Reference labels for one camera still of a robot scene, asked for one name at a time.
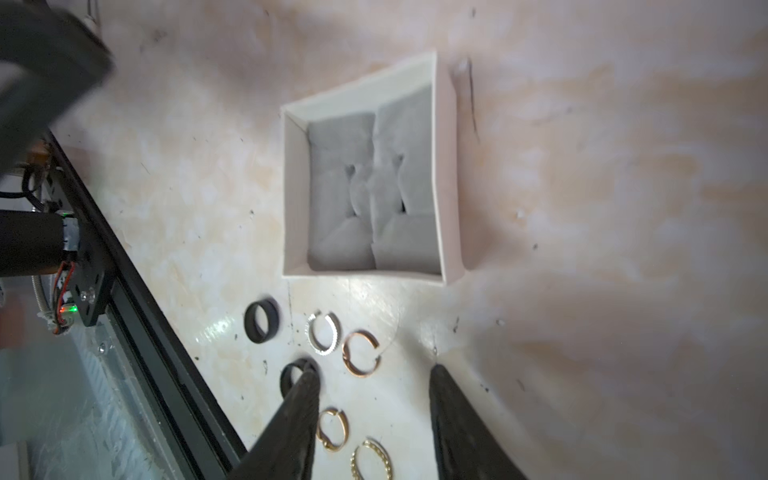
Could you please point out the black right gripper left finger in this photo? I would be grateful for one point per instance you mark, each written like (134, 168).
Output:
(285, 449)

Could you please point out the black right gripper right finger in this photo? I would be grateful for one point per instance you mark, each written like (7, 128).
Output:
(464, 446)

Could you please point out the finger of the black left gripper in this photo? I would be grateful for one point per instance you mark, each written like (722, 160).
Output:
(60, 61)

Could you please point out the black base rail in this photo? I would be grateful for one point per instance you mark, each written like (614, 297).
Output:
(180, 409)

